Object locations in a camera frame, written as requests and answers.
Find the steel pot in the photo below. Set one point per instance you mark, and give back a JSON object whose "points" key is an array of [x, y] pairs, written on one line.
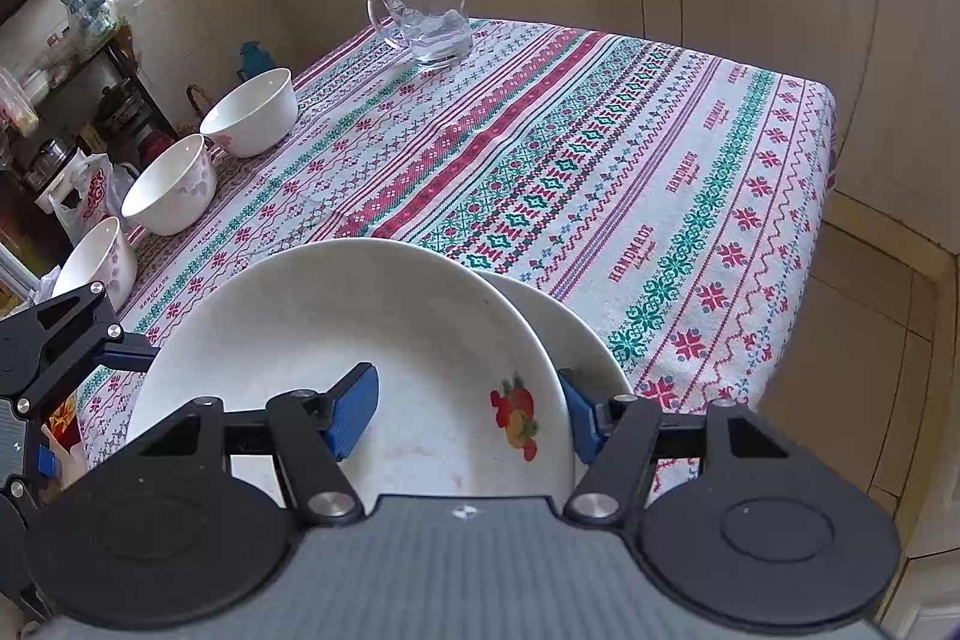
{"points": [[49, 164]]}

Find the patterned red green tablecloth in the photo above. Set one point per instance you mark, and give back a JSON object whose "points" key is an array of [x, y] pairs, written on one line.
{"points": [[600, 160]]}

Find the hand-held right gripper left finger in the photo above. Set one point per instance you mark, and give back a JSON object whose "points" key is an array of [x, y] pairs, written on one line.
{"points": [[352, 411]]}

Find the clear glass mug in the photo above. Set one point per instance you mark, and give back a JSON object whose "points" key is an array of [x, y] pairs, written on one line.
{"points": [[435, 25]]}

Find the white plastic bag red print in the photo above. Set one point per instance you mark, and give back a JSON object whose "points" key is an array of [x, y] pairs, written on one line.
{"points": [[94, 197]]}

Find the black metal shelf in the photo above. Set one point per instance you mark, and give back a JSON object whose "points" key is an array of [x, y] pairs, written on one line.
{"points": [[120, 48]]}

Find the white floral plate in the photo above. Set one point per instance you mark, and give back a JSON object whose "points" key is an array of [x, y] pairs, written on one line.
{"points": [[570, 332], [300, 325]]}

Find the woven basket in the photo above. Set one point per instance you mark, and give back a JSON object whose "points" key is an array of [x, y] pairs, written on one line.
{"points": [[199, 96]]}

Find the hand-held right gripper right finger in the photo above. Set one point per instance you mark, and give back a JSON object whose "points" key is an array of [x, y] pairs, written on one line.
{"points": [[577, 415]]}

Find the white ceramic bowl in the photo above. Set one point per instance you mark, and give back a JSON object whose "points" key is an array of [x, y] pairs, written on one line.
{"points": [[169, 183], [94, 265], [247, 108]]}

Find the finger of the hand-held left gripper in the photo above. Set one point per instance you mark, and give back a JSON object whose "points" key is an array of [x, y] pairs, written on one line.
{"points": [[127, 356]]}

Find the teal thermos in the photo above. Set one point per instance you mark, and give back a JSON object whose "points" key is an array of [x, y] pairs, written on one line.
{"points": [[255, 61]]}

